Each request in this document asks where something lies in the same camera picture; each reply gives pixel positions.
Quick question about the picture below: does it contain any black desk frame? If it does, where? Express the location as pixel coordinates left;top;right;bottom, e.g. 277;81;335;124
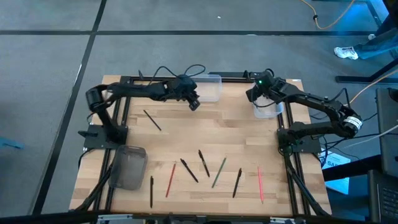
335;57;398;85

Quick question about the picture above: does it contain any pink pencil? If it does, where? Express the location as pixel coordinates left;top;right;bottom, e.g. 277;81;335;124
256;165;265;205

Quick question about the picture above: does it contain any clear plastic bin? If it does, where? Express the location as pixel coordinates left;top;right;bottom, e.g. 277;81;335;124
192;73;223;103
252;92;285;119

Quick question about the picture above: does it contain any white paper sheet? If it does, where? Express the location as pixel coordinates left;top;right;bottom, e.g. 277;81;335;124
319;151;351;195

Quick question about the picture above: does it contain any black aluminium table frame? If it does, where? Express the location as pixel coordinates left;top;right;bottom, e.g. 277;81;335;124
70;73;332;218

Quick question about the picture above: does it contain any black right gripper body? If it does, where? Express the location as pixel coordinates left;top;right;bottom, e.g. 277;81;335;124
247;71;277;102

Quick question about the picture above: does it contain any person's white shoe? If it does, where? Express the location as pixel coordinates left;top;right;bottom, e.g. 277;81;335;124
333;46;359;60

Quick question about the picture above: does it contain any black equipment case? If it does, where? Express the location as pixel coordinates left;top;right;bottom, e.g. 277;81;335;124
375;88;398;179

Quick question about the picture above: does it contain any orange extension cable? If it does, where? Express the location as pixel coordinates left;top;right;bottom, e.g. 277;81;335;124
298;0;356;31

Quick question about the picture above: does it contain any red pencil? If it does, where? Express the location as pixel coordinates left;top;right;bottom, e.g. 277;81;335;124
165;162;177;198

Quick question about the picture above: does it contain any black keyboard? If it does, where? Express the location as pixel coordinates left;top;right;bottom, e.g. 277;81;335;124
368;169;398;224

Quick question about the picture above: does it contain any grey plastic bin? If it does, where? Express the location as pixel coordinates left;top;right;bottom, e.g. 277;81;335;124
108;144;149;191

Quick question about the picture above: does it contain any green pencil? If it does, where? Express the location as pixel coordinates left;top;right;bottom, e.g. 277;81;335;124
211;156;228;189

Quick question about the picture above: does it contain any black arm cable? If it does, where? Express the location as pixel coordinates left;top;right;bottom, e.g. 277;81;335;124
137;63;206;82
252;93;282;109

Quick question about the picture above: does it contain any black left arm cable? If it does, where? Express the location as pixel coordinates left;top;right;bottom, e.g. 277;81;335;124
137;63;206;82

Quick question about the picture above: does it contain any person's leg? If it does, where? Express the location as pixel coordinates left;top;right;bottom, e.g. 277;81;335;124
353;27;398;60

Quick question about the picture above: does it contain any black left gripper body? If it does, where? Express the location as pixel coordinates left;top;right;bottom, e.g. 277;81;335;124
169;73;200;102

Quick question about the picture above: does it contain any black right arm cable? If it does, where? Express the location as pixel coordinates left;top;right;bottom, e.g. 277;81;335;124
252;93;282;109

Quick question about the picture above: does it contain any dark blue pencil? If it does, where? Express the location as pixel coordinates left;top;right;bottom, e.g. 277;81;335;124
142;109;162;132

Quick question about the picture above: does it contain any black rig bar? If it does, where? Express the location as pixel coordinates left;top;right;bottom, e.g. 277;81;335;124
0;210;398;224

